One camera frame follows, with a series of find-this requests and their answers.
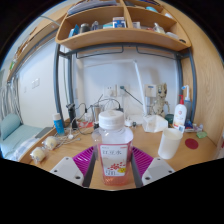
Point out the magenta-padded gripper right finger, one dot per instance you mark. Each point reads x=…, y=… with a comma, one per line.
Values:
x=156, y=170

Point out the brown tree figurine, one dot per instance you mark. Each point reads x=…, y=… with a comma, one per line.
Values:
x=160, y=98

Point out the wooden shelf unit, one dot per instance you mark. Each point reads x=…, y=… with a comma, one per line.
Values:
x=123, y=35

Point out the wrapped round bun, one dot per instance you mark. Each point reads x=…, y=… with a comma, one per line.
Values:
x=38, y=154
x=50, y=143

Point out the white tissue pack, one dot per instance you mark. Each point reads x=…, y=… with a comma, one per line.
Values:
x=154, y=124

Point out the bed with teal bedding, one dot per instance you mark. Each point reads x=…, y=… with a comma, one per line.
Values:
x=16, y=136

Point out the blue cylindrical bottle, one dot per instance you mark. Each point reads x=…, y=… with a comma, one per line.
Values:
x=59, y=125

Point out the clear drink bottle white cap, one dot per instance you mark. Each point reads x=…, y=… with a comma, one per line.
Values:
x=112, y=150

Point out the white plastic cup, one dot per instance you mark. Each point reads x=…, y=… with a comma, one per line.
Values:
x=170, y=143

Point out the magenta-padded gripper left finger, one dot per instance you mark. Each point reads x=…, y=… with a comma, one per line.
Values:
x=66, y=168

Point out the flat round red coaster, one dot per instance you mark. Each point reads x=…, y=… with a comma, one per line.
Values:
x=191, y=143

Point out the white pump bottle red pump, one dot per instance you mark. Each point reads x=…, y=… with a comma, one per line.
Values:
x=179, y=116

